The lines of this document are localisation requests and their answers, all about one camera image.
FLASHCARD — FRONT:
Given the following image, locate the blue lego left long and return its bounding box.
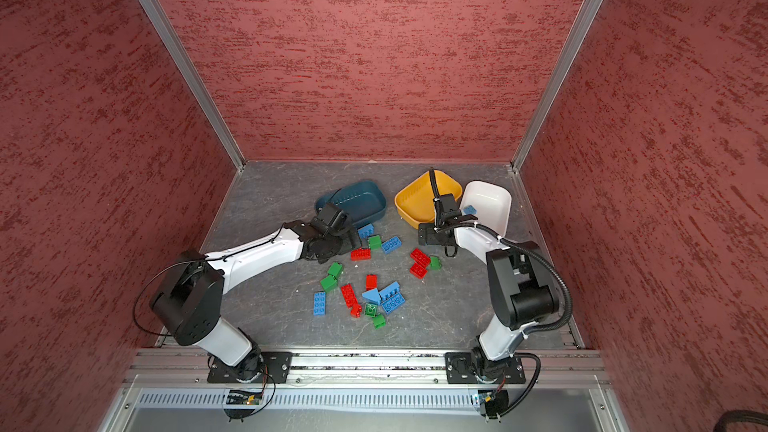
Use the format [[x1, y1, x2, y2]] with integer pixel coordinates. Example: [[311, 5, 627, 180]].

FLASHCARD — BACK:
[[313, 292, 326, 316]]

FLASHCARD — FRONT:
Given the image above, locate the corner aluminium post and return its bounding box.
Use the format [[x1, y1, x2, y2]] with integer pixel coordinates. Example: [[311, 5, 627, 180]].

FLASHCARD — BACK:
[[511, 0, 604, 174], [138, 0, 247, 173]]

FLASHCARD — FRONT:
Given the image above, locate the left circuit board connector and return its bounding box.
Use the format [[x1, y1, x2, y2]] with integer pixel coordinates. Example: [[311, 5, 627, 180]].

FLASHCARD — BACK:
[[225, 389, 264, 407]]

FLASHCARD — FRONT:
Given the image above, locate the green hollow lego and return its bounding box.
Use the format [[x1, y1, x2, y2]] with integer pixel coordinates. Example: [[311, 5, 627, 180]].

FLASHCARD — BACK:
[[364, 303, 378, 317]]

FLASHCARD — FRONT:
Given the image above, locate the light blue sloped lego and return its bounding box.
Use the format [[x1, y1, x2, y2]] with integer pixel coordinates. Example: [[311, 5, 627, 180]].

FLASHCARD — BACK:
[[362, 288, 382, 305]]

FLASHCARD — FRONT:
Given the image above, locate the green lego pair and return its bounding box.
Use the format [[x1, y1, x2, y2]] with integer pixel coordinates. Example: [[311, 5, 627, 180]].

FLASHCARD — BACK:
[[320, 275, 338, 292], [328, 262, 344, 279]]

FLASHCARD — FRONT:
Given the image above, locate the dark teal plastic bin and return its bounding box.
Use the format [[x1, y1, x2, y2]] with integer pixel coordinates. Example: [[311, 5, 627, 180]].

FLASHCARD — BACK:
[[315, 180, 387, 229]]

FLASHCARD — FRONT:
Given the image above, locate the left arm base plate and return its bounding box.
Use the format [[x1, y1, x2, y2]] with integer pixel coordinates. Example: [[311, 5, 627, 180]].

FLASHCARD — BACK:
[[207, 351, 293, 385]]

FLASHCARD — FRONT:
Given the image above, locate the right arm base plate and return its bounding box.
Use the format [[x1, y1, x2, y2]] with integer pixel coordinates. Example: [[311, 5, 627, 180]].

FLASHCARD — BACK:
[[444, 349, 526, 385]]

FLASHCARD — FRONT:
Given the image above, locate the right circuit board connector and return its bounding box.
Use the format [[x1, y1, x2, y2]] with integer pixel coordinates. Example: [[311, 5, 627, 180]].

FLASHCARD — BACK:
[[474, 390, 510, 420]]

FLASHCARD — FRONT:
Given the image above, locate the white plastic bin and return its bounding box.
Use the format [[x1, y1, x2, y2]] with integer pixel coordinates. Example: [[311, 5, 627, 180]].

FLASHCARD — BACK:
[[460, 181, 512, 236]]

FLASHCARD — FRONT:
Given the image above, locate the green lego upper pair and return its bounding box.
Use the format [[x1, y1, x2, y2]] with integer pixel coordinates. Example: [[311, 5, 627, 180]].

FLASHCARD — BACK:
[[328, 262, 344, 279]]

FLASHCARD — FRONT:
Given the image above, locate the small red lego bottom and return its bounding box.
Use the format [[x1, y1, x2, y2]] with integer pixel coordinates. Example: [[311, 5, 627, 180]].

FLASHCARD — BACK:
[[350, 304, 362, 318]]

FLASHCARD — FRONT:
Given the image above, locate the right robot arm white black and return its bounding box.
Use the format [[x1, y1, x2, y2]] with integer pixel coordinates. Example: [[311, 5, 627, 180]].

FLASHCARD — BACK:
[[418, 215, 573, 369]]

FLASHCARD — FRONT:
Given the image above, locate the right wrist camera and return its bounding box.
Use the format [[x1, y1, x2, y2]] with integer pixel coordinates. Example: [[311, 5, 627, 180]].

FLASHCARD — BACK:
[[433, 193, 461, 227]]

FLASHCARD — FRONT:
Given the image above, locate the circuit board connector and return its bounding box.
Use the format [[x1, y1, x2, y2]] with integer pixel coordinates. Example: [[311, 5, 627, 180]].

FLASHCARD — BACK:
[[474, 390, 510, 420], [225, 389, 264, 407]]

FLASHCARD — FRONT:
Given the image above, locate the red square lego centre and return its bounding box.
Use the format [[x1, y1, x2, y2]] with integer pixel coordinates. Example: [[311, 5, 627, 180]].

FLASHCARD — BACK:
[[365, 275, 377, 290]]

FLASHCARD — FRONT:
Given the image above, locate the green lego lower pair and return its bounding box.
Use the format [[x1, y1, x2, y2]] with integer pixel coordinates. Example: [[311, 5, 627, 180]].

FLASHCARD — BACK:
[[320, 275, 338, 292]]

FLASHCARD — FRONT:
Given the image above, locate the left corner aluminium post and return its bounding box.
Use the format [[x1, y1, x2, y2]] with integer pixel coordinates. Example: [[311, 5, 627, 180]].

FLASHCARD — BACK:
[[138, 0, 247, 173]]

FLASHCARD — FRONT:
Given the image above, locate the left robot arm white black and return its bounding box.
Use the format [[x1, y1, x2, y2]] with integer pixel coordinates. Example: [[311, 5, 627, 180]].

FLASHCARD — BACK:
[[149, 203, 361, 382]]

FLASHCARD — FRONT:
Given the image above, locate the right corner aluminium post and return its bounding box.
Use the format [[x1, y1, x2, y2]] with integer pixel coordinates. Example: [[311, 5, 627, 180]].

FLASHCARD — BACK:
[[511, 0, 604, 174]]

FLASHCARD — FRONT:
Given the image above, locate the aluminium front rail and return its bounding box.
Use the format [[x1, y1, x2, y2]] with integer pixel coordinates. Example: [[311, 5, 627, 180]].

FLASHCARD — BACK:
[[122, 346, 612, 389]]

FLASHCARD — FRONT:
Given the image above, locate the green lego bottom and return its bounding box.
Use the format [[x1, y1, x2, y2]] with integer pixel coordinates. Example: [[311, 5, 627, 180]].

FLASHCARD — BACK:
[[372, 315, 386, 329]]

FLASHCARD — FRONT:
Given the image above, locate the red long lego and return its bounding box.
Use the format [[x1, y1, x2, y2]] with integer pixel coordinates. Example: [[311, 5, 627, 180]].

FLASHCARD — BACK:
[[340, 284, 358, 308], [410, 248, 431, 268]]

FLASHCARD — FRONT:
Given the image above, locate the yellow plastic bin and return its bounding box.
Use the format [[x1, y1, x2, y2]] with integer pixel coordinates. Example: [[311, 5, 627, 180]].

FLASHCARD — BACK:
[[394, 170, 463, 229]]

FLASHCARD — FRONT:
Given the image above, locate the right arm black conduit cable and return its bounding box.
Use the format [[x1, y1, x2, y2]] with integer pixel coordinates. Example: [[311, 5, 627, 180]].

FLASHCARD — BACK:
[[428, 167, 574, 332]]

